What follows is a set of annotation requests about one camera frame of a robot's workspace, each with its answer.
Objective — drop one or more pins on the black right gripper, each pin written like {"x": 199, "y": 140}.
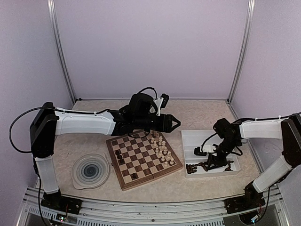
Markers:
{"x": 220, "y": 163}

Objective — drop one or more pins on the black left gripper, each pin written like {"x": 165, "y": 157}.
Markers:
{"x": 166, "y": 125}

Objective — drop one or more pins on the white plastic tray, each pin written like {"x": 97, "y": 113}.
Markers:
{"x": 191, "y": 139}

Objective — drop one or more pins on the wooden chess board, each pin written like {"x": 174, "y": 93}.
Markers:
{"x": 134, "y": 150}

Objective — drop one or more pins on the dark chess piece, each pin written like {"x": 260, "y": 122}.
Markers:
{"x": 118, "y": 154}

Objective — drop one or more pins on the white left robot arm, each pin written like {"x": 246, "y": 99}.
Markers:
{"x": 51, "y": 122}

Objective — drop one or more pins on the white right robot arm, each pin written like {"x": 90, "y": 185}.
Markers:
{"x": 281, "y": 134}

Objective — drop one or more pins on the white chess pieces row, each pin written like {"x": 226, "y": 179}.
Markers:
{"x": 158, "y": 157}

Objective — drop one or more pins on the dark chess pieces pile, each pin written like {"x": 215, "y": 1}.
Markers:
{"x": 202, "y": 166}

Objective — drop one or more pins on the collapsible silicone bowl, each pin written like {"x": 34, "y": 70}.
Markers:
{"x": 90, "y": 171}

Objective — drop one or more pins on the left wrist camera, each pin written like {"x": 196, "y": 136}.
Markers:
{"x": 160, "y": 103}

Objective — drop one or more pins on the right aluminium frame post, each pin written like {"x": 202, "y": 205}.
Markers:
{"x": 243, "y": 50}

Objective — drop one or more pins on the aluminium frame post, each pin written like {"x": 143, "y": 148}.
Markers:
{"x": 59, "y": 48}
{"x": 243, "y": 50}

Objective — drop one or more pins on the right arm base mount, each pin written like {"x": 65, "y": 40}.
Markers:
{"x": 250, "y": 200}

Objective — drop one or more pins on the front aluminium rail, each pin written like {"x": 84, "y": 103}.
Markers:
{"x": 93, "y": 212}

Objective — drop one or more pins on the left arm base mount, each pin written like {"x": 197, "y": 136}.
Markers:
{"x": 56, "y": 201}

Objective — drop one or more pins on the left aluminium frame post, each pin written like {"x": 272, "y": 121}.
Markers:
{"x": 59, "y": 48}

